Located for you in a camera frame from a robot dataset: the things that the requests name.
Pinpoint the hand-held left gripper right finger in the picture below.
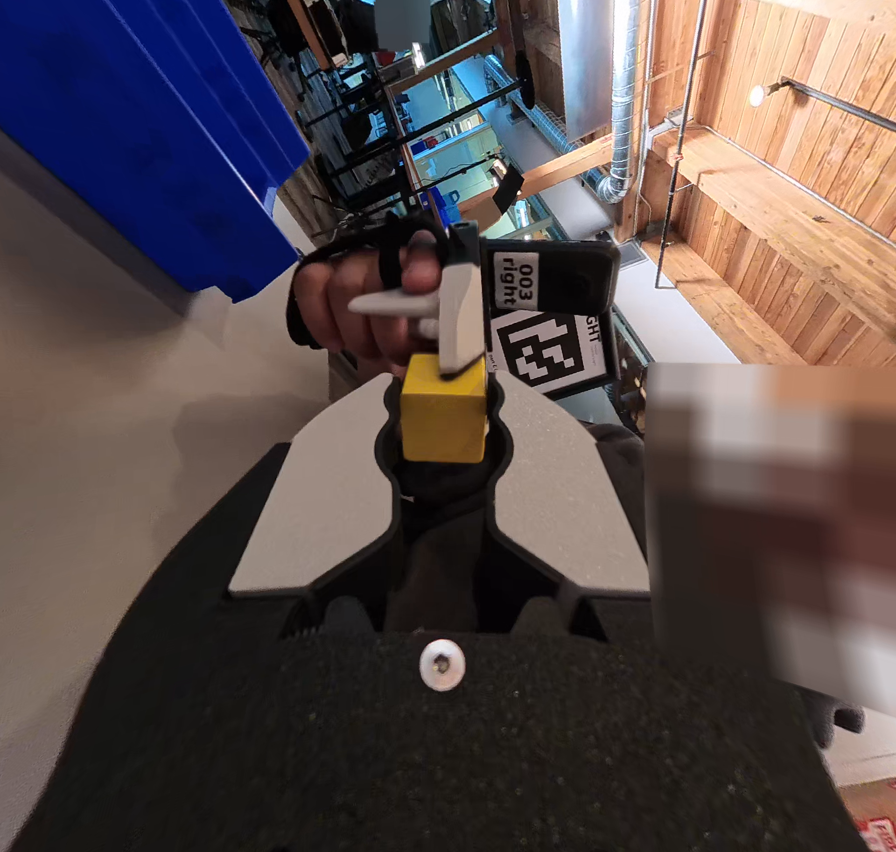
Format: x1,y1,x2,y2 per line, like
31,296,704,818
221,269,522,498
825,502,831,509
483,372,653,601

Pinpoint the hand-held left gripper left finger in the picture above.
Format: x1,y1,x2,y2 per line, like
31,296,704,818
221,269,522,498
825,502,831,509
229,372,407,601

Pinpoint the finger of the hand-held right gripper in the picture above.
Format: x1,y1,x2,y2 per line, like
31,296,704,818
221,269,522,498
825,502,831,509
436,263,488,378

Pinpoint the yellow wooden cube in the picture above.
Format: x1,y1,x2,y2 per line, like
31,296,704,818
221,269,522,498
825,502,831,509
399,353,492,465

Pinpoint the blue plastic bin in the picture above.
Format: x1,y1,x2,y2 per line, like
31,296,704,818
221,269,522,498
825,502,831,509
0,0,313,304

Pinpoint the person's right hand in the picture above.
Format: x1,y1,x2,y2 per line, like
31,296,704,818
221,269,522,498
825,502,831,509
293,228,452,378

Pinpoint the silver ventilation duct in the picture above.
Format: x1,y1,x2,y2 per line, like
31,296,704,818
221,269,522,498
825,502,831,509
600,0,648,205

